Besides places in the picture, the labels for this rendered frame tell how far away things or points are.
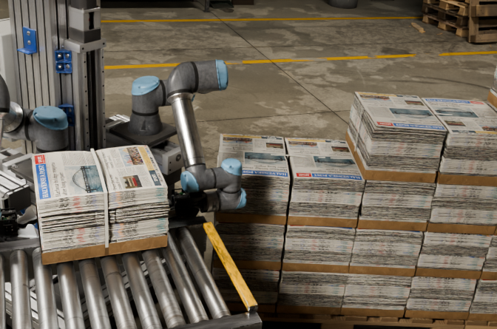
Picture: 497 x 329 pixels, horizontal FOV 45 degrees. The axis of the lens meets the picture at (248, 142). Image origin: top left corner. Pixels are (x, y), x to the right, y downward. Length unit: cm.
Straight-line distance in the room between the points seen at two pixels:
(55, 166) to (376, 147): 118
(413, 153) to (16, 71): 162
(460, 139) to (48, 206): 152
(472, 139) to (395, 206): 40
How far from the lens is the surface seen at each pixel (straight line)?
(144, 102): 257
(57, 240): 185
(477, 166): 250
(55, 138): 226
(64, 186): 181
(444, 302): 286
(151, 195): 181
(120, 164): 192
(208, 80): 219
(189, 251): 193
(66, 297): 178
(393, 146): 235
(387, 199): 247
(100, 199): 178
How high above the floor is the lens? 194
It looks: 26 degrees down
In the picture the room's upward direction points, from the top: 5 degrees clockwise
